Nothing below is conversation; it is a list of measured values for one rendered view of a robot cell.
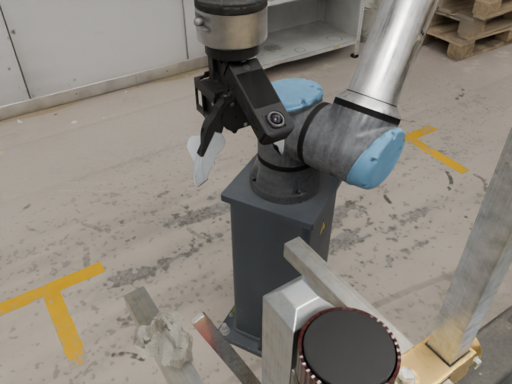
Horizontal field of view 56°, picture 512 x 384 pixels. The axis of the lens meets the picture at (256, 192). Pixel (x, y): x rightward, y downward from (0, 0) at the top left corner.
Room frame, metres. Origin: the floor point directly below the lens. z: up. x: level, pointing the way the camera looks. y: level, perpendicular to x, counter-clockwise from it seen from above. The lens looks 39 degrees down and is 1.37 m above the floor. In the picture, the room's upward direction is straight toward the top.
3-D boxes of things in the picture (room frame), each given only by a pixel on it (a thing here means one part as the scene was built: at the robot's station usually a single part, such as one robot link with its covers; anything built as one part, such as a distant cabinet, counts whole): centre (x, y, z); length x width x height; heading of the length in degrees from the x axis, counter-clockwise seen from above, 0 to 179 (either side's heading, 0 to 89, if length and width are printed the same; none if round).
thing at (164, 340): (0.34, 0.11, 0.87); 0.09 x 0.07 x 0.02; 34
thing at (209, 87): (0.61, 0.03, 1.08); 0.09 x 0.08 x 0.12; 33
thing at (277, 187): (1.00, -0.08, 0.65); 0.19 x 0.19 x 0.10
